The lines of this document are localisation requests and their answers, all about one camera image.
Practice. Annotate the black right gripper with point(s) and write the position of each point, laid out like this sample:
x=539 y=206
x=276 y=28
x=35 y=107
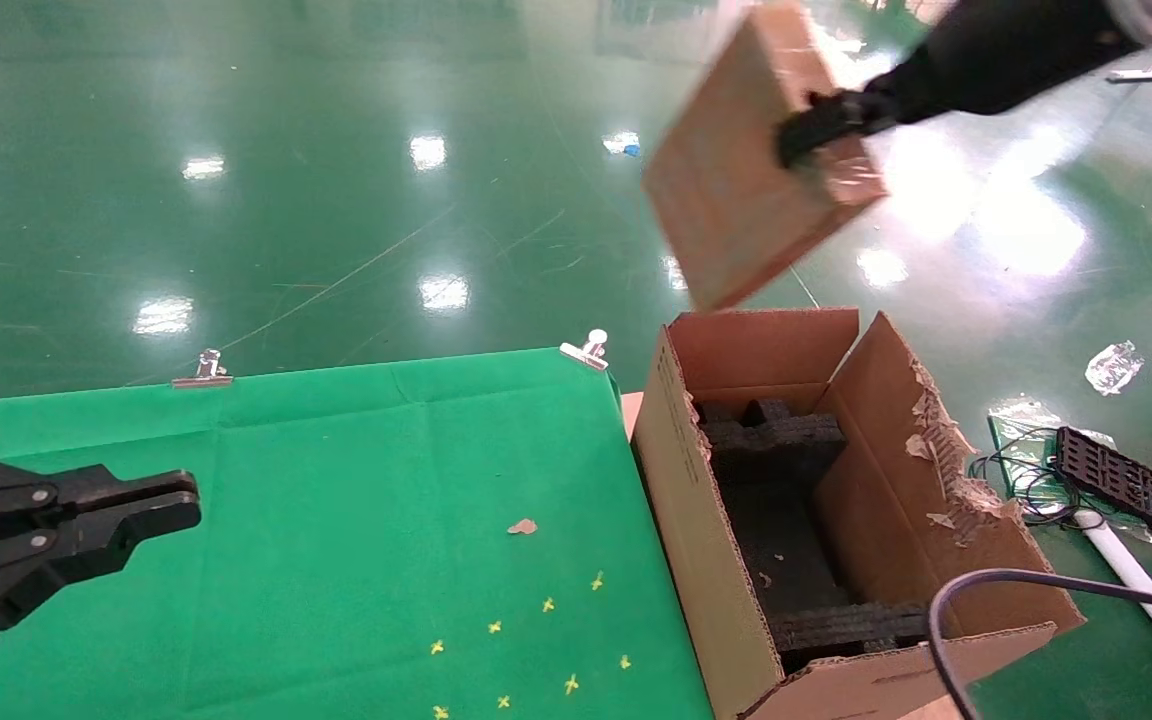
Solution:
x=1006 y=55

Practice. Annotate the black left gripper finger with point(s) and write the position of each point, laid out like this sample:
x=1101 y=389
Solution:
x=86 y=485
x=76 y=545

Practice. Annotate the small cardboard box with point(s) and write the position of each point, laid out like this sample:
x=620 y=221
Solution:
x=726 y=180

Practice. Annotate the small cardboard scrap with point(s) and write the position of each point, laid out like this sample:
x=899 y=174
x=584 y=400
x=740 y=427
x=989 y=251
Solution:
x=523 y=526

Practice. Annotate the large open cardboard carton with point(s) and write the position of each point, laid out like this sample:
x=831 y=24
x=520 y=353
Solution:
x=696 y=560

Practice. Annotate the silver binder clip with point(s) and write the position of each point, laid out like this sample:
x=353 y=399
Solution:
x=206 y=372
x=586 y=352

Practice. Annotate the green table cloth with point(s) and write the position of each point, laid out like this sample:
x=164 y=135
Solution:
x=336 y=500

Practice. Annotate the white metal floor bar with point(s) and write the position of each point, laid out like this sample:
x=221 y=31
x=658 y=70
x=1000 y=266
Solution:
x=1146 y=75

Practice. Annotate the clear plastic sheet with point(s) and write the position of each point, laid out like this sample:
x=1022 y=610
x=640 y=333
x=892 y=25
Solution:
x=1021 y=415

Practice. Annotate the crumpled clear plastic bag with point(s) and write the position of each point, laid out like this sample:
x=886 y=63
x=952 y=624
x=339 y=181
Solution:
x=1114 y=368

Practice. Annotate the black foam liner sheet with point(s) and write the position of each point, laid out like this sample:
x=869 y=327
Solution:
x=786 y=540

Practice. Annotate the black grid tray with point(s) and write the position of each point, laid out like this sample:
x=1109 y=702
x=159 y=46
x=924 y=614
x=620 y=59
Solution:
x=1126 y=485

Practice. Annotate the white metal stand leg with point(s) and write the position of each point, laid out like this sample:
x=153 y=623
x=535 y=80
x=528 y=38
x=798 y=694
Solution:
x=1136 y=585

